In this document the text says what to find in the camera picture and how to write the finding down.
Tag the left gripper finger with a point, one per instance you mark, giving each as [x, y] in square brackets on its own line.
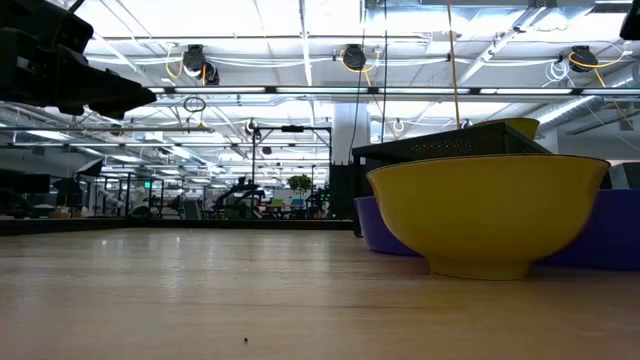
[112, 111]
[100, 87]

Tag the yellow pear-pattern ceramic bowl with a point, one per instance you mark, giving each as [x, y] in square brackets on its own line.
[520, 127]
[485, 215]

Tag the blue plastic bowl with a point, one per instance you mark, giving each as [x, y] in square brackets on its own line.
[610, 230]
[380, 225]

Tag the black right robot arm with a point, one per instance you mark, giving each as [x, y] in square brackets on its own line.
[632, 20]

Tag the green indoor tree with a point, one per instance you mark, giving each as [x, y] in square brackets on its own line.
[300, 182]

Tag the long ceiling light bar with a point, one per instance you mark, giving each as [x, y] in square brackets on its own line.
[320, 90]

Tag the white square building column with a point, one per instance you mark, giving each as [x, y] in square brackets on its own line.
[345, 130]

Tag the black perforated metal riser shelf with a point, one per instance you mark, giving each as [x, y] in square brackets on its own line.
[450, 145]

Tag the black aluminium table frame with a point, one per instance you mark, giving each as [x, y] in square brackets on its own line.
[150, 226]

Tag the black metal gantry frame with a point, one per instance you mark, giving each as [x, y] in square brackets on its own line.
[292, 128]

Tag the silver ventilation duct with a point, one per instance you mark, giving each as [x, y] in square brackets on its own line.
[575, 107]

